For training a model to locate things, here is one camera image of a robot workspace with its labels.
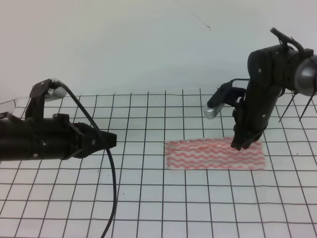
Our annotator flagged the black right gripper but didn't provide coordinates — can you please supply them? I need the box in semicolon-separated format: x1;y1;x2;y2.
231;80;280;149

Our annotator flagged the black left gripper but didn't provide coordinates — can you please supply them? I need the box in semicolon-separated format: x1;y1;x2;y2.
25;114;117;160

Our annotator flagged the pink wavy striped towel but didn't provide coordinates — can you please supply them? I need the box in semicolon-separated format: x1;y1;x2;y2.
164;137;266;170

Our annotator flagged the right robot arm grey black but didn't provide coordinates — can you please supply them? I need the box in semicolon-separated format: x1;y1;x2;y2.
231;28;317;150

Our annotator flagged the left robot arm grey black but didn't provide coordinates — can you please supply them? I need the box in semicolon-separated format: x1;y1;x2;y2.
0;113;117;161

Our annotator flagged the white black grid tablecloth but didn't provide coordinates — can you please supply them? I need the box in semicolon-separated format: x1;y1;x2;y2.
0;89;317;238

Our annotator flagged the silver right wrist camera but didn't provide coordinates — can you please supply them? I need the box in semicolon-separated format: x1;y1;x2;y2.
203;79;246;119

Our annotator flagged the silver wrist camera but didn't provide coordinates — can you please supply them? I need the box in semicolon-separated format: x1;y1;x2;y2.
29;78;68;103
203;79;246;119

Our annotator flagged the black right camera cable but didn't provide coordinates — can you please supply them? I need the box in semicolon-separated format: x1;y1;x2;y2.
230;78;250;87

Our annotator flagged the black camera cable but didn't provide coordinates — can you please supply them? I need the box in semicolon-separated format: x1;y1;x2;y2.
57;83;117;238
230;78;250;87

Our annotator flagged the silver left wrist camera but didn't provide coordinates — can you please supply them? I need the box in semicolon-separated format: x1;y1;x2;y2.
29;78;68;103

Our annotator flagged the black left camera cable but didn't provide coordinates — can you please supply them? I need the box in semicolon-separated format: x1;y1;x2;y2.
57;83;117;238

